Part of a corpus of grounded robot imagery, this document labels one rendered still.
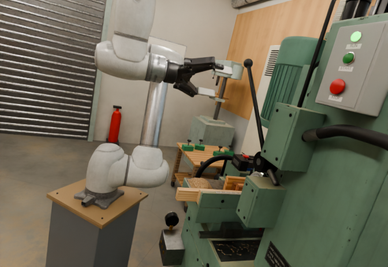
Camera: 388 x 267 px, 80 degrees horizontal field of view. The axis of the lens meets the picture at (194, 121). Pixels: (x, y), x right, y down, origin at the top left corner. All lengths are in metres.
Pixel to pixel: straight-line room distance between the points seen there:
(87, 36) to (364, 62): 3.36
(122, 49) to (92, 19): 2.91
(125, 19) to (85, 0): 2.94
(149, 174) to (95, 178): 0.25
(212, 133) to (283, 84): 2.41
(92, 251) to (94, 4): 3.04
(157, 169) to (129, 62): 0.64
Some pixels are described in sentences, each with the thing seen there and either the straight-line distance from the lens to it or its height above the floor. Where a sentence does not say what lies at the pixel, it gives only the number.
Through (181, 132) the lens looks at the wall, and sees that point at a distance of 4.04.
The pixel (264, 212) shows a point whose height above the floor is 1.01.
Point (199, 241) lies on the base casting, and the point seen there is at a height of 0.75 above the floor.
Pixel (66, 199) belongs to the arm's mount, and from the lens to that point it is 1.30.
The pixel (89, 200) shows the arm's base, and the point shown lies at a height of 0.65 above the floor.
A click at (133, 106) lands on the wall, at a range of 3.74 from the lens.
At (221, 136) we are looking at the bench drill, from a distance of 3.24.
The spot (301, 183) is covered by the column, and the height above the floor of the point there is 1.12.
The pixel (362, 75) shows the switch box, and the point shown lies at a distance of 0.51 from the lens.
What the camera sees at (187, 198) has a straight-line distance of 0.83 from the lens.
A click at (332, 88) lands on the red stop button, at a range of 0.53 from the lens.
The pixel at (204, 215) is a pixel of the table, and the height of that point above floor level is 0.87.
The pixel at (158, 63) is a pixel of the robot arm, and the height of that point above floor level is 1.33.
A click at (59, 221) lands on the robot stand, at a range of 1.35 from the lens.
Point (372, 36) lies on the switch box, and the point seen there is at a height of 1.45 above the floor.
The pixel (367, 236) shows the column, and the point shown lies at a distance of 0.62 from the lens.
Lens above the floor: 1.32
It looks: 12 degrees down
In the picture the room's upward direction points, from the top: 13 degrees clockwise
